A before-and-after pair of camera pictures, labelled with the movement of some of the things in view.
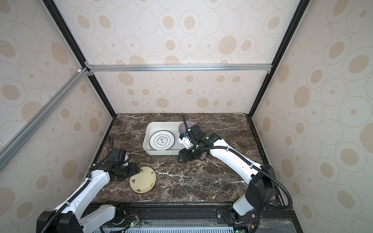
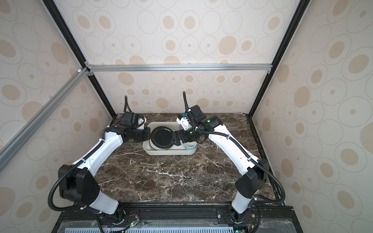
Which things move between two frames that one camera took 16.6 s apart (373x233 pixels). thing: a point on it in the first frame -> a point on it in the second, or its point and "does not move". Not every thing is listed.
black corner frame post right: x=299 y=12 does not move
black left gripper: x=133 y=169 -> x=148 y=135
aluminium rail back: x=179 y=67 does not move
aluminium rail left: x=16 y=141 does not move
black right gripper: x=183 y=156 -> x=183 y=139
